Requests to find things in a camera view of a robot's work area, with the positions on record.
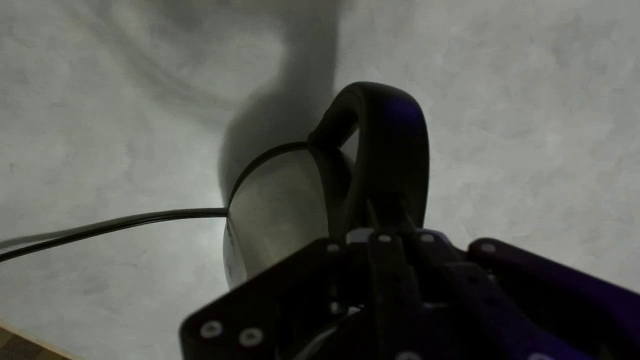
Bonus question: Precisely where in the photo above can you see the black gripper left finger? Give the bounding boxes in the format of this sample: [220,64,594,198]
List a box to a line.
[178,228,423,360]

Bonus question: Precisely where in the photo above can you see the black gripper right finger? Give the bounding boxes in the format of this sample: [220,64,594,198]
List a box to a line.
[397,228,640,360]

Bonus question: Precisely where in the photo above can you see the stainless steel electric kettle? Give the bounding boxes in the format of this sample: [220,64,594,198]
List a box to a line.
[222,81,431,291]

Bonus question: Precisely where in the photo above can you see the black kettle power cable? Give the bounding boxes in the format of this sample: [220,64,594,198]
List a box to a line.
[0,206,230,264]

